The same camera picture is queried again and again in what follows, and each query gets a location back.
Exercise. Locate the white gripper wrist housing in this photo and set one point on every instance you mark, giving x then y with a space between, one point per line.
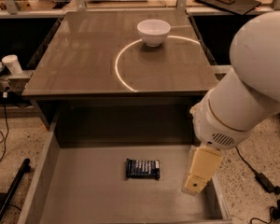
214 126

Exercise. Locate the dark blue rxbar wrapper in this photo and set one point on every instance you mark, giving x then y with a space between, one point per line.
143 169

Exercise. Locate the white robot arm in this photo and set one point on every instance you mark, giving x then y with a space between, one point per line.
248 94

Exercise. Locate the open grey top drawer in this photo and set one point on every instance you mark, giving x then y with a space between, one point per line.
81 174

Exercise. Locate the grey cabinet with counter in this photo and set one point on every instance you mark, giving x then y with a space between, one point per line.
98 59

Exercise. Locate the white ceramic bowl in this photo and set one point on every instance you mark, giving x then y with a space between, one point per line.
153 32

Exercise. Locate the black flat panel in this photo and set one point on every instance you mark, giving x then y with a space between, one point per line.
239 7

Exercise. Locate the black pole on floor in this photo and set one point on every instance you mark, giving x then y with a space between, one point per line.
5 198

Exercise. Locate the white paper cup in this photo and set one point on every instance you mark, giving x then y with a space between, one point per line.
12 64

